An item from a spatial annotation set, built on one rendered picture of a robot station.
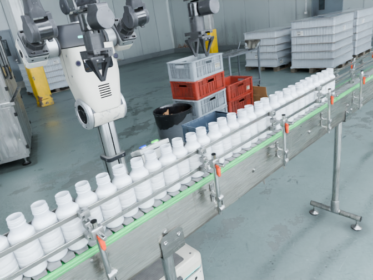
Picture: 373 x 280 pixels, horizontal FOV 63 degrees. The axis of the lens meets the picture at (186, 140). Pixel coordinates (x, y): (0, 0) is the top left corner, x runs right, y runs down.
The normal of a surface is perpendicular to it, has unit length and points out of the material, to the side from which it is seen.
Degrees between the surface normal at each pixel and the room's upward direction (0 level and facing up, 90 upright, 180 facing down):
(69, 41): 90
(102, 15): 89
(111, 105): 90
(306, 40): 90
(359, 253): 0
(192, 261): 31
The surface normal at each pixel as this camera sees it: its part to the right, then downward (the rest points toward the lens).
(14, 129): 0.42, 0.29
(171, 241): 0.68, 0.18
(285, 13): -0.72, 0.35
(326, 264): -0.14, -0.92
